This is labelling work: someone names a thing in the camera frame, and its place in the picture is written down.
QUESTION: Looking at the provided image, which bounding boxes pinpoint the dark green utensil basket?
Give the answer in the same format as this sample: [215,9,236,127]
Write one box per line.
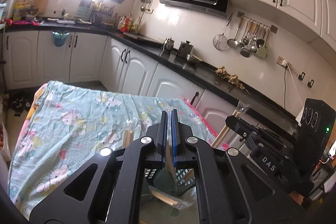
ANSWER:
[145,168,195,197]

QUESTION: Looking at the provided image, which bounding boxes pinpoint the chopsticks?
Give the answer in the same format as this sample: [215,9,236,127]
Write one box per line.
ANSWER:
[122,119,134,148]
[211,101,250,148]
[149,110,195,210]

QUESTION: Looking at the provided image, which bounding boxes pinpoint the black kitchen countertop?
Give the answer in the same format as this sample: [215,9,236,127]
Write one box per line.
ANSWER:
[6,23,299,136]

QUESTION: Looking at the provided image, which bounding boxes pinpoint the black tracker box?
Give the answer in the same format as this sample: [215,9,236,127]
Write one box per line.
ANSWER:
[293,98,335,176]

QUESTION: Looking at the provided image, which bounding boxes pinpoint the steel bowl on counter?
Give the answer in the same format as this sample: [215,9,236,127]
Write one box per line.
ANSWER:
[186,54,202,64]

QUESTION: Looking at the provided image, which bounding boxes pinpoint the black coffee pot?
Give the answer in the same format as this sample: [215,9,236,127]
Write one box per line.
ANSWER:
[176,40,193,59]

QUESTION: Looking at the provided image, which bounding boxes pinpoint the small steel kettle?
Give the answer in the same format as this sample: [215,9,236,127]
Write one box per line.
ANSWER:
[162,38,174,52]

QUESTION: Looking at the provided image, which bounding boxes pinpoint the cartoon print tablecloth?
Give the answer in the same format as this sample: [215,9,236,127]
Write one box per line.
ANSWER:
[7,81,213,217]

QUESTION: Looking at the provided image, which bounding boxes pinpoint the steel ladle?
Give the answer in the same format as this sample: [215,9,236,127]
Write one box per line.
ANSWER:
[227,16,244,48]

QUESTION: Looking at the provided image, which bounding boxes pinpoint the red bottle on counter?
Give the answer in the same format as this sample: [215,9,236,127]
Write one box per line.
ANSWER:
[121,14,133,32]

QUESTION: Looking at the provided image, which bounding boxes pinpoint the blue hanging bin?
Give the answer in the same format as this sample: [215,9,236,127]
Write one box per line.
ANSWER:
[52,31,70,47]

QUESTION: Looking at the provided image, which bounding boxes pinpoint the white lower cabinets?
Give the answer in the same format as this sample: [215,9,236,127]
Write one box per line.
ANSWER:
[3,31,238,131]

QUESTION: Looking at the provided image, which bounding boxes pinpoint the wire mesh skimmer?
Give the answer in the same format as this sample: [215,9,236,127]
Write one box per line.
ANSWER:
[213,14,233,51]

